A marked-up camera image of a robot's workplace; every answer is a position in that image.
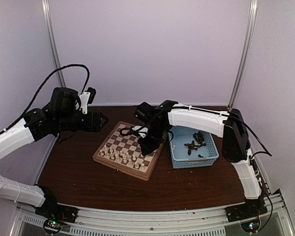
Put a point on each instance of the right aluminium frame post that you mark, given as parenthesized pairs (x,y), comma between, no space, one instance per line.
(253,10)

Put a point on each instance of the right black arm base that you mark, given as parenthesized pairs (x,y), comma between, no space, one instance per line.
(249,209)

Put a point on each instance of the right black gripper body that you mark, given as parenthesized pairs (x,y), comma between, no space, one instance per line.
(155,138)

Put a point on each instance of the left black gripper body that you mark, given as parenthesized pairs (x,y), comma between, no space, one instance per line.
(67,122)

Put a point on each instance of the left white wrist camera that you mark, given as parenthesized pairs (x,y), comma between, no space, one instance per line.
(86,98)

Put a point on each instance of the light blue plastic basket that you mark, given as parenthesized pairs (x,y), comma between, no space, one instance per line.
(203,157)

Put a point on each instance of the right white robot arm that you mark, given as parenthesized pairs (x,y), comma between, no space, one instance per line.
(228,126)

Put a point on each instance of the left aluminium frame post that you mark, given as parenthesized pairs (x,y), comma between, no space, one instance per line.
(50,32)

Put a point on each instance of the front aluminium rail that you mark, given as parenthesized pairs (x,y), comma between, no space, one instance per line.
(211,221)

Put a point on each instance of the white queen chess piece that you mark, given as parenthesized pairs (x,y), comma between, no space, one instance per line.
(125,160)

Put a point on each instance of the aluminium frame post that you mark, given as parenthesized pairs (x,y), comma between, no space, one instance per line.
(253,10)
(50,32)

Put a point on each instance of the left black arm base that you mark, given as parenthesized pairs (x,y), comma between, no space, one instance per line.
(52,210)

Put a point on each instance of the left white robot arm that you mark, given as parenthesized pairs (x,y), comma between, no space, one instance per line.
(21,146)

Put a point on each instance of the dark chess pieces pile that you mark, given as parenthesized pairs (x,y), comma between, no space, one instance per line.
(196,143)

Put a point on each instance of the wooden folding chess board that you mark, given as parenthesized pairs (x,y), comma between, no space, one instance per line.
(127,144)

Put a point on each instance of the white pawn chess piece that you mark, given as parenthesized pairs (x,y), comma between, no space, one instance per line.
(112,156)

